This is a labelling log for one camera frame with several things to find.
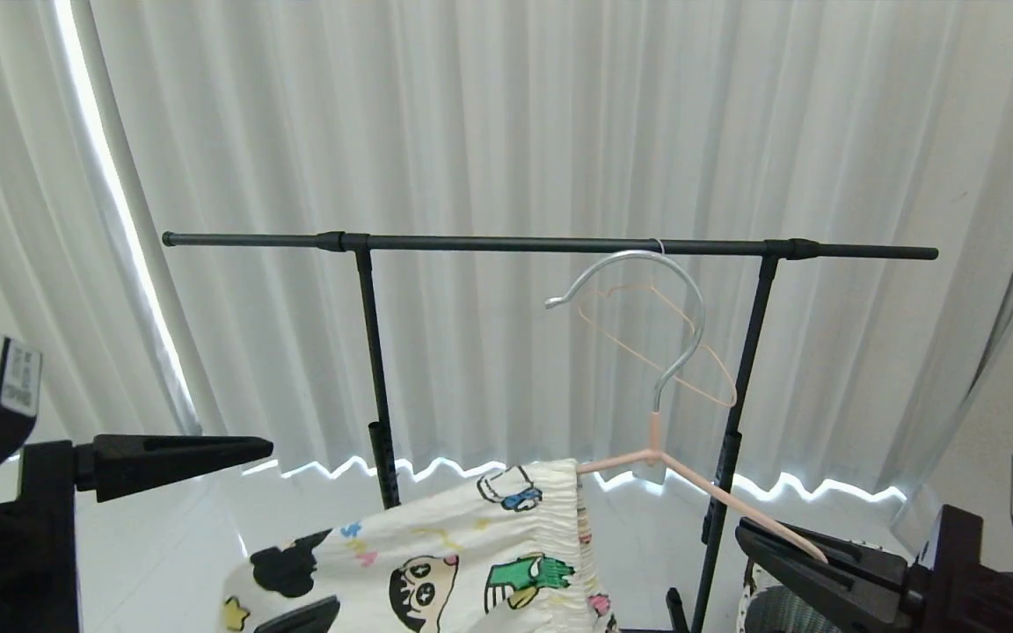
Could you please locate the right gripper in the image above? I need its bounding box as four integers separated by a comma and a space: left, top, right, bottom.
735, 506, 1013, 633

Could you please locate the pink clothes hanger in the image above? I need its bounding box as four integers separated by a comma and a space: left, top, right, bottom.
577, 239, 739, 410
544, 250, 829, 564

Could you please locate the white laundry basket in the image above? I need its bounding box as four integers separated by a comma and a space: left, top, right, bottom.
738, 538, 881, 633

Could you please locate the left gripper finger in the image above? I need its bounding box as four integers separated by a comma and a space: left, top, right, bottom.
253, 596, 340, 633

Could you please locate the white curtain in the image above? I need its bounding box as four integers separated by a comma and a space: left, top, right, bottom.
0, 0, 1013, 506

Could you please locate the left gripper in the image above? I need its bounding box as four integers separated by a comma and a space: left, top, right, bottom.
0, 435, 274, 633

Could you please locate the cream printed garment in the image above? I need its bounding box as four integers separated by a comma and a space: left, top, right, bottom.
223, 459, 617, 633

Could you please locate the black clothes rack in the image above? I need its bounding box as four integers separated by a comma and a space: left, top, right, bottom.
162, 231, 940, 633

